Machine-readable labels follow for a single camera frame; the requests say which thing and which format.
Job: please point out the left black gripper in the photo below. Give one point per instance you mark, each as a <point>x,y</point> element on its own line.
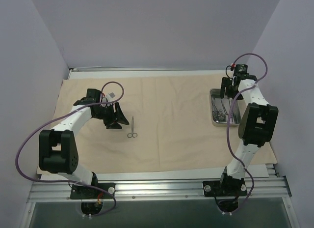
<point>111,114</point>

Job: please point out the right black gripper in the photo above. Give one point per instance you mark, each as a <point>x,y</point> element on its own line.
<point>227,81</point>

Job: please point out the steel surgical scissors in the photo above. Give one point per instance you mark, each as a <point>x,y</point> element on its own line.
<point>132,134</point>

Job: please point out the steel instrument tray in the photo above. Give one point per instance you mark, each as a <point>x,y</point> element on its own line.
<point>236,115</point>

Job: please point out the steel surgical forceps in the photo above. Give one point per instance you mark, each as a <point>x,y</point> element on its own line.
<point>218,114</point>

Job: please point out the beige cloth wrap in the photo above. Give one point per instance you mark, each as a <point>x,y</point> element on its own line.
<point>171,116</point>

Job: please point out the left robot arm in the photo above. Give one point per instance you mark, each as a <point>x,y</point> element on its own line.
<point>58,152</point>

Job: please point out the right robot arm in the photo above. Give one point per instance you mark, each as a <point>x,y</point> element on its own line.
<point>257,123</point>

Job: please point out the steel clamp in tray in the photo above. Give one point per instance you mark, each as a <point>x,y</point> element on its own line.
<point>225,107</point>

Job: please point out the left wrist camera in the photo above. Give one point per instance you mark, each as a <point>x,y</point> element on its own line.
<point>109,97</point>

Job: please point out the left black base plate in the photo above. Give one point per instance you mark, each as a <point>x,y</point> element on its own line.
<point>82,192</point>

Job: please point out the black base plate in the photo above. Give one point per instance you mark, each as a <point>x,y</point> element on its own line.
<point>214,188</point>
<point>82,192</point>

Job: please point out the aluminium front rail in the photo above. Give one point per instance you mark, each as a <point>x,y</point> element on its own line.
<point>274,187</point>

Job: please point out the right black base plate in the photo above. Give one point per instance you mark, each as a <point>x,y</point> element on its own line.
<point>214,188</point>

